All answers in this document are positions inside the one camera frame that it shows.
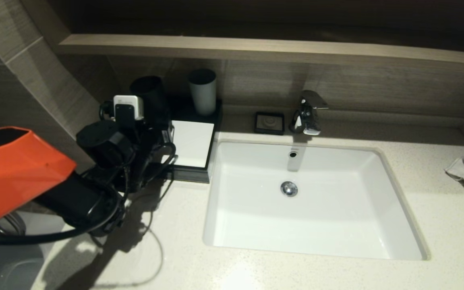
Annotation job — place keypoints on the black amenity box with drawer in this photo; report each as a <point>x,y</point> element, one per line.
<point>216,110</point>

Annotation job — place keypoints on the grey cup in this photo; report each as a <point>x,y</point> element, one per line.
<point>202,94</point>

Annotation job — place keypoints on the light wooden wall shelf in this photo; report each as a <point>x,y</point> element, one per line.
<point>256,50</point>

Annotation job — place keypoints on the black bottle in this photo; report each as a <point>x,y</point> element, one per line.
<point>151,94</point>

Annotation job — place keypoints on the chrome faucet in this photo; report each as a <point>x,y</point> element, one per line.
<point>306,114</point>

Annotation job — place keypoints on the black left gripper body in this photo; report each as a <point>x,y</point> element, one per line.
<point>111,147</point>

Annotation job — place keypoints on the white rectangular sink basin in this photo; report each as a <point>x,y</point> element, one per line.
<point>316,225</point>

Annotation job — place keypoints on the chrome sink drain stopper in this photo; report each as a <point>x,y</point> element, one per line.
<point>288,189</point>

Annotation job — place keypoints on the black sliding drawer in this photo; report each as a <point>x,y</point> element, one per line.
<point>191,175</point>

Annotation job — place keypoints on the black square soap dish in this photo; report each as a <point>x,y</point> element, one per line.
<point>270,123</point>

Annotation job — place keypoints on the white rectangular pad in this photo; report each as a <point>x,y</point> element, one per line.
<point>193,143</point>

